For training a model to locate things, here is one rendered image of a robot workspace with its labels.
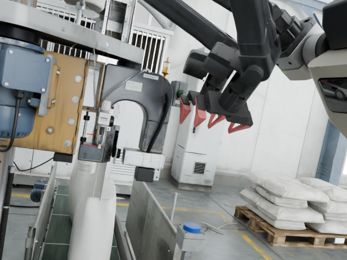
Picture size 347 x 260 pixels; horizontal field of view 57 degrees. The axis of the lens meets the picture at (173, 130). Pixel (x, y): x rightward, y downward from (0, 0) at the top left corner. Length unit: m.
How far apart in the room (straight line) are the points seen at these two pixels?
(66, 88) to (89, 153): 0.22
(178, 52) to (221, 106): 3.58
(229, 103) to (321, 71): 0.20
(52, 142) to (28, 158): 2.83
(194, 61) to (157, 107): 0.29
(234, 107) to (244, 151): 5.19
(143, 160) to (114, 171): 2.83
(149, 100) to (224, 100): 0.42
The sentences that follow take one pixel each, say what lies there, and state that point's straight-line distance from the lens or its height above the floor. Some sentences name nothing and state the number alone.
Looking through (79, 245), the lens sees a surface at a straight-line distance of 1.45.
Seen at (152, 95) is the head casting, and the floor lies 1.26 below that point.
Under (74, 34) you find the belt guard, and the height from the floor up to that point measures 1.39.
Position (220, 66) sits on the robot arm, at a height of 1.34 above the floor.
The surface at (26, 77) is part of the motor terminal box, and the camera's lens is 0.84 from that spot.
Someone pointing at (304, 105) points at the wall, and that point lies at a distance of 6.50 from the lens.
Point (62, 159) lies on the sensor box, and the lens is 1.12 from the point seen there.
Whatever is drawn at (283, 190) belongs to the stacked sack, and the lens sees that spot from 3.55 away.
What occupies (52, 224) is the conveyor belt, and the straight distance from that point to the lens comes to 2.21.
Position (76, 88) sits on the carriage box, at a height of 1.24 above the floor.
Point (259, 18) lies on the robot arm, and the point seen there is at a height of 1.41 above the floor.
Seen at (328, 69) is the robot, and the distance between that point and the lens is 0.74.
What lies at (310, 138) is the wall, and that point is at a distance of 6.66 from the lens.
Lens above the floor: 1.25
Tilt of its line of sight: 5 degrees down
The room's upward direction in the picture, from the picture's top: 11 degrees clockwise
